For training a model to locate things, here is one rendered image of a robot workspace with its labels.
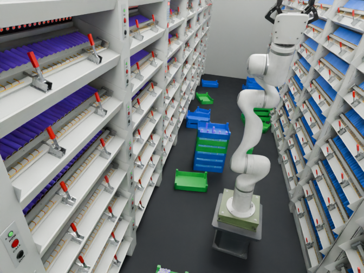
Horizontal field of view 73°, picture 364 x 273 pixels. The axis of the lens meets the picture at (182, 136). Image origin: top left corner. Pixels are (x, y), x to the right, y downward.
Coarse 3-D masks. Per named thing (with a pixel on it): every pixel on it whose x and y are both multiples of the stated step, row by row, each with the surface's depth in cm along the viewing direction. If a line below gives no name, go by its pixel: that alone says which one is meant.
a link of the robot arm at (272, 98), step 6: (258, 78) 126; (264, 84) 128; (264, 90) 135; (270, 90) 129; (276, 90) 132; (270, 96) 131; (276, 96) 131; (264, 102) 133; (270, 102) 133; (276, 102) 133
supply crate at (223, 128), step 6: (198, 120) 241; (198, 126) 244; (204, 126) 246; (210, 126) 245; (216, 126) 245; (222, 126) 244; (228, 126) 240; (198, 132) 227; (204, 132) 227; (210, 132) 238; (216, 132) 239; (222, 132) 240; (228, 132) 236; (216, 138) 229; (222, 138) 229; (228, 138) 228
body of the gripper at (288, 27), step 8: (280, 16) 79; (288, 16) 79; (296, 16) 78; (304, 16) 78; (280, 24) 81; (288, 24) 80; (296, 24) 80; (304, 24) 80; (272, 32) 85; (280, 32) 83; (288, 32) 82; (296, 32) 82; (272, 40) 86; (280, 40) 85; (288, 40) 84; (296, 40) 84
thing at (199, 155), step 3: (195, 144) 256; (195, 147) 250; (195, 150) 245; (195, 153) 240; (198, 153) 239; (201, 153) 239; (195, 156) 241; (198, 156) 241; (201, 156) 241; (204, 156) 241; (207, 156) 240; (210, 156) 240; (213, 156) 240; (216, 156) 240; (219, 156) 240; (222, 156) 239; (225, 156) 239; (216, 159) 242; (219, 159) 242; (222, 159) 242
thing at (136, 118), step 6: (156, 84) 173; (162, 84) 174; (156, 90) 170; (144, 96) 157; (150, 96) 160; (156, 96) 164; (144, 102) 151; (150, 102) 154; (132, 108) 141; (144, 108) 146; (138, 114) 138; (144, 114) 143; (132, 120) 132; (138, 120) 134; (132, 126) 124
